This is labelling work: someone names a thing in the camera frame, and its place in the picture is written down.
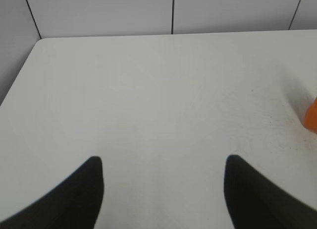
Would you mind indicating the orange soda plastic bottle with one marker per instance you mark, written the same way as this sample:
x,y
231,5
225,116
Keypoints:
x,y
310,119

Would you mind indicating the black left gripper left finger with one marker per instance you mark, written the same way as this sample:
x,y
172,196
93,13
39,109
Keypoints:
x,y
74,204

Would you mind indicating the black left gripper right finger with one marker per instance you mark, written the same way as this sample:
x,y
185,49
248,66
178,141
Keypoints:
x,y
254,202

